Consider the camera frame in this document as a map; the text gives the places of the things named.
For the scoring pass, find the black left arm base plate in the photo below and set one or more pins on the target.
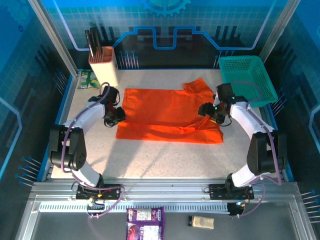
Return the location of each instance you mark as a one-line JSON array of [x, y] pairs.
[[110, 192]]

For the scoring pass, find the green snack packet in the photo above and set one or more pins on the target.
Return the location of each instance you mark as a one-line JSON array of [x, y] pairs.
[[87, 80]]

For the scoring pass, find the orange t-shirt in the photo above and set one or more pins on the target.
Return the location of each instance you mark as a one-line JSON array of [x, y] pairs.
[[155, 105]]

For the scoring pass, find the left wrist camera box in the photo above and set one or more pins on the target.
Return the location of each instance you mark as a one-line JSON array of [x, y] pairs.
[[112, 95]]

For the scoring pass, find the purple snack packet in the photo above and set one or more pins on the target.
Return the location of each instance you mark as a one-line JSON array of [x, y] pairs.
[[145, 222]]

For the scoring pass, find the beige knife block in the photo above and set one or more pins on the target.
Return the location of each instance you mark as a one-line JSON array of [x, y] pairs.
[[106, 72]]

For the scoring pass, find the aluminium frame rail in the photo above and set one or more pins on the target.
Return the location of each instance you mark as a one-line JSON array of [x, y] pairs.
[[162, 190]]

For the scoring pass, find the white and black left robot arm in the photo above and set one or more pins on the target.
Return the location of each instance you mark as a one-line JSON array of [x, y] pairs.
[[75, 150]]

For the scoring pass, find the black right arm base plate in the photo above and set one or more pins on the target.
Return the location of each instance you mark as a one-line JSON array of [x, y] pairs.
[[217, 192]]

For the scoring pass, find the aluminium corner post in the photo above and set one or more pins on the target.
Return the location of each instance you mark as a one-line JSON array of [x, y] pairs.
[[53, 37], [277, 32]]

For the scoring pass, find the teal plastic basket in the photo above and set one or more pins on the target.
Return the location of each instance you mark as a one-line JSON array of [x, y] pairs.
[[257, 75]]

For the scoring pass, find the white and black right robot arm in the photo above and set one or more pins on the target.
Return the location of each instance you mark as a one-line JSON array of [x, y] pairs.
[[262, 155]]

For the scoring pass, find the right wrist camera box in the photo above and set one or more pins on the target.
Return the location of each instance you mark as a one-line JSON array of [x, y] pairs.
[[225, 92]]

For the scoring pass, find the small beige packet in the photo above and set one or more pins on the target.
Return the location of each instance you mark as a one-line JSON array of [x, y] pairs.
[[202, 222]]

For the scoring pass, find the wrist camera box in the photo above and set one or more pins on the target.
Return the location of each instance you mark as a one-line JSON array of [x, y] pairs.
[[225, 92], [112, 95]]

